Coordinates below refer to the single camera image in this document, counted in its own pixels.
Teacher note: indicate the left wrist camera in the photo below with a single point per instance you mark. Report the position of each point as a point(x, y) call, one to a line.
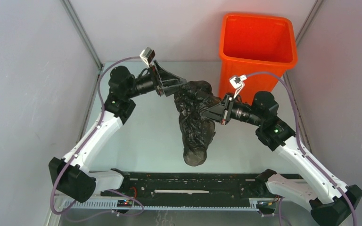
point(147, 55)

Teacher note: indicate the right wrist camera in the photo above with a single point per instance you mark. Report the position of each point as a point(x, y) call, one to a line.
point(237, 83)

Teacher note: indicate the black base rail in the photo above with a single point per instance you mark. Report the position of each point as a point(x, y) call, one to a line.
point(194, 189)

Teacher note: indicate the white cable duct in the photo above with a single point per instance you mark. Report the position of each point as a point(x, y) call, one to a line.
point(98, 204)

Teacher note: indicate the orange plastic trash bin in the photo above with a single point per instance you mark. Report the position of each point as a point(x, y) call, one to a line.
point(254, 43)

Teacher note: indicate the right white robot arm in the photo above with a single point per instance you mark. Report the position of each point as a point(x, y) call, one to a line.
point(328, 199)

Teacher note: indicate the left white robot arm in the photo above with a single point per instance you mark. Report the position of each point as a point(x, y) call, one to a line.
point(71, 174)

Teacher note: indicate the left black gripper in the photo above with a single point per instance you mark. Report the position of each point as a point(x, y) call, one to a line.
point(168, 80)

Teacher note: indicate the black plastic trash bag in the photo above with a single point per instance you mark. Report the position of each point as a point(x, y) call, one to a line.
point(197, 131)

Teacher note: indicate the small electronics board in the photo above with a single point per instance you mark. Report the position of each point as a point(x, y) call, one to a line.
point(124, 203)

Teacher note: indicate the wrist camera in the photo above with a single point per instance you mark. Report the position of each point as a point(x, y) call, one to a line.
point(237, 83)
point(147, 55)

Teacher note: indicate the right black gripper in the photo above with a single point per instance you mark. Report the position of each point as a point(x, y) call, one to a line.
point(218, 111)

